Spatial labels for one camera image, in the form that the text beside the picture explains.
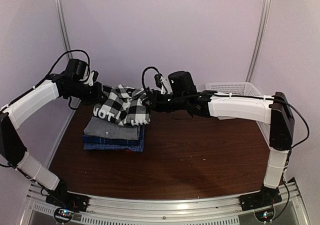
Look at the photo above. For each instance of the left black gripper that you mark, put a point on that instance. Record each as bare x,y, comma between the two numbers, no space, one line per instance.
98,93

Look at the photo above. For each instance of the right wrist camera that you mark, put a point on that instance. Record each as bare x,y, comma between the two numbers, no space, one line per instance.
179,83

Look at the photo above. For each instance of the left circuit board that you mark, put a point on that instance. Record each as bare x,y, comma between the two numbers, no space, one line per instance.
63,215

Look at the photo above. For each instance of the right circuit board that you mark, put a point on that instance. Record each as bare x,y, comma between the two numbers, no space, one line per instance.
265,216

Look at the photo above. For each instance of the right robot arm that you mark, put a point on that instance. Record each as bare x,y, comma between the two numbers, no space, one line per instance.
272,110

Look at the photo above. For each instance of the grey shirt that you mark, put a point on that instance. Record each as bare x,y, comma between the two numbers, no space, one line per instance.
100,128

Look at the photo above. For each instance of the aluminium frame post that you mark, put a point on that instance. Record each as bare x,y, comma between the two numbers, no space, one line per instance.
62,25
264,16

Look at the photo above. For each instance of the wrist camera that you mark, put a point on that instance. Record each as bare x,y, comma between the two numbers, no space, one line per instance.
179,83
77,69

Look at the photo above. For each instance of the dark blue plaid shirt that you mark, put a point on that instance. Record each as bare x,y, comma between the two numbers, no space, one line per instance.
119,142

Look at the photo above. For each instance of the aluminium front rail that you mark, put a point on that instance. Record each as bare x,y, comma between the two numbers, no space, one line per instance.
221,210

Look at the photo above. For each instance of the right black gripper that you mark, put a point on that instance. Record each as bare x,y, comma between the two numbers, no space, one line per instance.
155,105

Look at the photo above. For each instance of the black white checkered shirt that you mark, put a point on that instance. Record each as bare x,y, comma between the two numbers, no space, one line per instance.
123,106

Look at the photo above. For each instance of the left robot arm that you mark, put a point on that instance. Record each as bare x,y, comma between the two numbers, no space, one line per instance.
20,120

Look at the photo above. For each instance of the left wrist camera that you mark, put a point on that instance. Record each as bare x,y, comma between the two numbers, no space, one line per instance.
77,69

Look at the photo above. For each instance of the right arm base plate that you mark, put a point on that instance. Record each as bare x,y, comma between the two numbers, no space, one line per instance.
259,200

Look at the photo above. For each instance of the circuit board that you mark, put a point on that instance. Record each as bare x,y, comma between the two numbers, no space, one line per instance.
63,215
265,216

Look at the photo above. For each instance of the left aluminium frame post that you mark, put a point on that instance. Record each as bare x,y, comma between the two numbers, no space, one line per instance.
62,25

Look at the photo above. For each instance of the right aluminium frame post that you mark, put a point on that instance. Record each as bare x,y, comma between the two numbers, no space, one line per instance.
264,16

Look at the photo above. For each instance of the white plastic basket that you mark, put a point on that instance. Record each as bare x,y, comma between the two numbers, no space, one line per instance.
242,88

